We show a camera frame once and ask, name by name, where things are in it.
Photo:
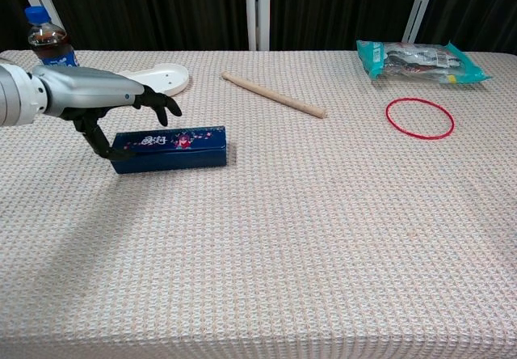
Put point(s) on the white oval plastic tray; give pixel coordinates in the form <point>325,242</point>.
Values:
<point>165,78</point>

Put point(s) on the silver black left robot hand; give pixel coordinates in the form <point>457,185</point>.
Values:
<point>89,88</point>

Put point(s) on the wooden stick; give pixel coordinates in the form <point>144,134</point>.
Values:
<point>274,95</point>

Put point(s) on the blue printed glasses case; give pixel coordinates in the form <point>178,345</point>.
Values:
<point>173,157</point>

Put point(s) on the teal snack package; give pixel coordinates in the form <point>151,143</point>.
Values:
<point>420,62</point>

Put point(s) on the black pleated curtain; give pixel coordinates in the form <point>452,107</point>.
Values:
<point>153,11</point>

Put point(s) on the beige woven tablecloth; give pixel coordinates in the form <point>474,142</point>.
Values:
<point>282,233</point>

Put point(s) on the cola bottle with blue cap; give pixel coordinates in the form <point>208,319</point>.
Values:
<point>48,39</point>

